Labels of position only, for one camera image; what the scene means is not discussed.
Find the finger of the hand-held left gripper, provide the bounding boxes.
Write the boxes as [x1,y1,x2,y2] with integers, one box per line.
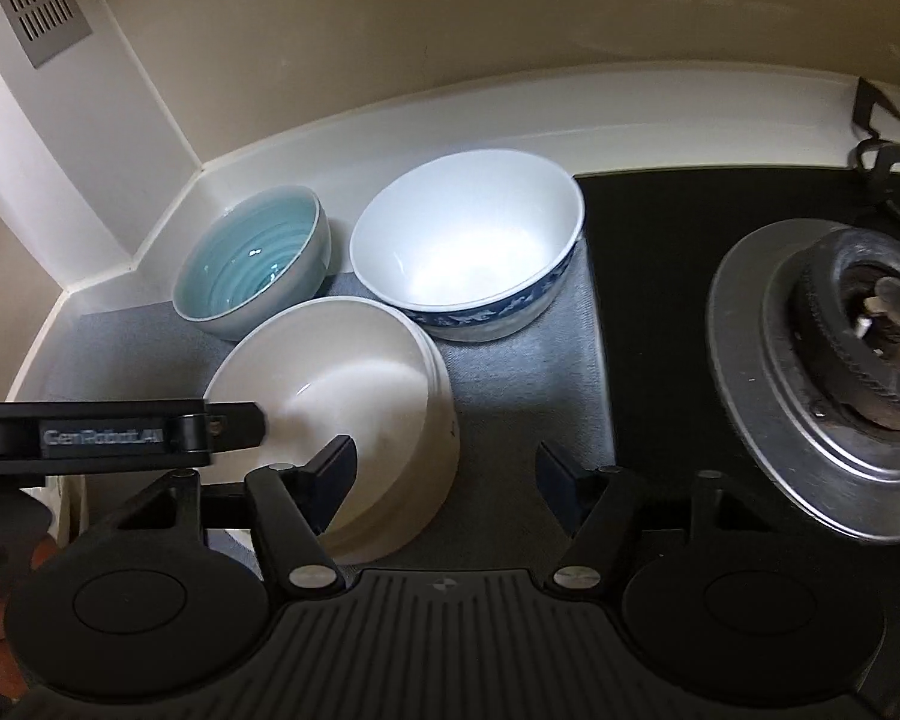
[206,401,267,458]

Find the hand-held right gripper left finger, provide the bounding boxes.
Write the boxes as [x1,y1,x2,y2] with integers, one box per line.
[64,435,355,595]

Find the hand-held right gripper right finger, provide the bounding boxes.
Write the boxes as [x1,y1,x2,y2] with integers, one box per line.
[536,441,830,595]

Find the beige ribbed bowl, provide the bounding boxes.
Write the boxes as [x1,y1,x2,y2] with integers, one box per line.
[202,296,462,563]

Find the white bowl blue pattern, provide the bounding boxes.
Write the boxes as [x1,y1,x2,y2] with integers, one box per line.
[349,148,587,342]

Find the grey fabric mat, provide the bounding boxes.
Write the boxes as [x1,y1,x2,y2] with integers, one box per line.
[26,232,616,571]

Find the teal ribbed bowl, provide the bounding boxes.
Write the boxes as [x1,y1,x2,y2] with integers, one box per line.
[172,186,331,342]

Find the metal gas burner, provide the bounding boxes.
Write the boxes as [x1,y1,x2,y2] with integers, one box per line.
[706,217,900,545]

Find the black glass gas stove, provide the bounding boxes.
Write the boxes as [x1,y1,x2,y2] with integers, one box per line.
[574,165,900,691]

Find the black pot support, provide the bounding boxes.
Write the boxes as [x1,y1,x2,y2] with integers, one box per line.
[847,77,900,233]

